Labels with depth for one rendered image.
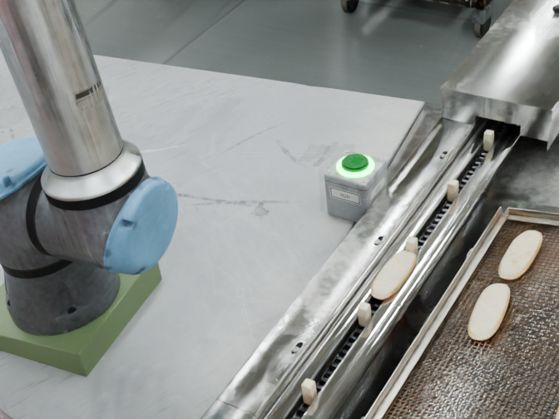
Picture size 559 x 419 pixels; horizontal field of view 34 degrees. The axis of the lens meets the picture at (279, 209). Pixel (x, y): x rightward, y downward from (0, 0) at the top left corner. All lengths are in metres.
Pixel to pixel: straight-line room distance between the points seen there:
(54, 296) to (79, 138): 0.28
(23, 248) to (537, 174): 0.77
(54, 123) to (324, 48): 2.61
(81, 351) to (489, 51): 0.82
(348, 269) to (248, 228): 0.22
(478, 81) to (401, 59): 1.94
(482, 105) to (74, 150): 0.70
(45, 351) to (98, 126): 0.36
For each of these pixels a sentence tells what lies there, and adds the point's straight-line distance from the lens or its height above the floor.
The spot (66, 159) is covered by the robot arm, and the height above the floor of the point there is 1.15.
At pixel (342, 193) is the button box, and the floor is 0.87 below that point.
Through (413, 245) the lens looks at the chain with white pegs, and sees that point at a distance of 1.25.
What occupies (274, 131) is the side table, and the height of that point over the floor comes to 0.82.
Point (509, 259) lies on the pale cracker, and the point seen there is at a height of 0.91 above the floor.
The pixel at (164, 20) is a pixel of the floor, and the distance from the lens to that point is 3.91.
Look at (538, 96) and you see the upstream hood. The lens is 1.45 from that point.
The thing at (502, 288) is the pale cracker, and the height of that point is 0.91.
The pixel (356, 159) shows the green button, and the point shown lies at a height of 0.91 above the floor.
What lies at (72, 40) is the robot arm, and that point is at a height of 1.27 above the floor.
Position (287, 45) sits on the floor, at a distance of 3.58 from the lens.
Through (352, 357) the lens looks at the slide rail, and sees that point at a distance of 1.13.
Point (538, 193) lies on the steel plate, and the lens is 1.42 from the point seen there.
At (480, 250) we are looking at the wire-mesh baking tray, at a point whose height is 0.89.
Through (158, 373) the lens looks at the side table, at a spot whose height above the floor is 0.82.
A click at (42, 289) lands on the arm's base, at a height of 0.93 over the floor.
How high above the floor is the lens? 1.68
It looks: 38 degrees down
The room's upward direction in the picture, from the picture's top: 8 degrees counter-clockwise
